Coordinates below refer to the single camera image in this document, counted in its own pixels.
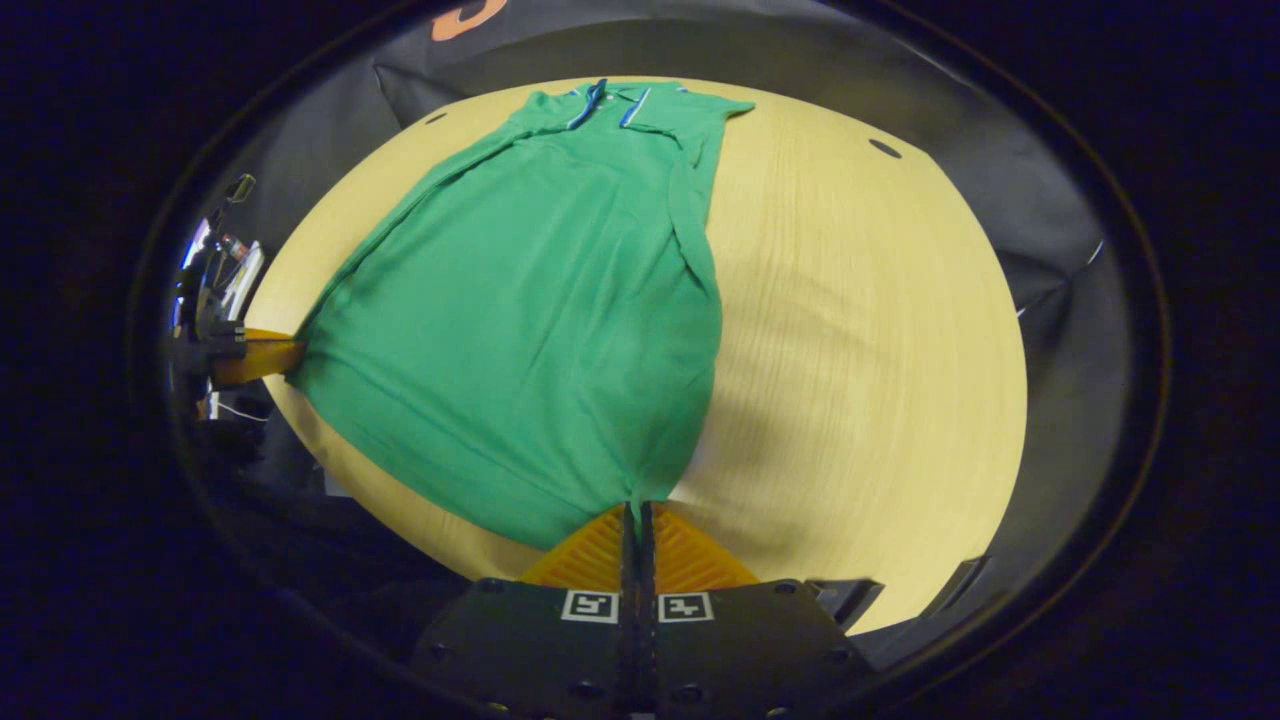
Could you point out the green T-shirt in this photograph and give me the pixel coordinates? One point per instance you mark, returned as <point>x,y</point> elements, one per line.
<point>540,300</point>

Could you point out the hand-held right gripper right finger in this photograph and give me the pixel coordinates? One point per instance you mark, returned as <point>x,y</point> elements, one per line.
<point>740,650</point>

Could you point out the black backdrop cloth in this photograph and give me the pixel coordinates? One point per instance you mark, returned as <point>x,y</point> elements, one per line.
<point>800,50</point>

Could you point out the large black table grommet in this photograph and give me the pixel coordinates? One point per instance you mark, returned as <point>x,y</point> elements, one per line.
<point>885,148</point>

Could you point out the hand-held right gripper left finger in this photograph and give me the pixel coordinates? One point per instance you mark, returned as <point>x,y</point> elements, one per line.
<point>530,650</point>

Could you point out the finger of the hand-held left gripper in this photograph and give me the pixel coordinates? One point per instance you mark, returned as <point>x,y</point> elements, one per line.
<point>255,358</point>

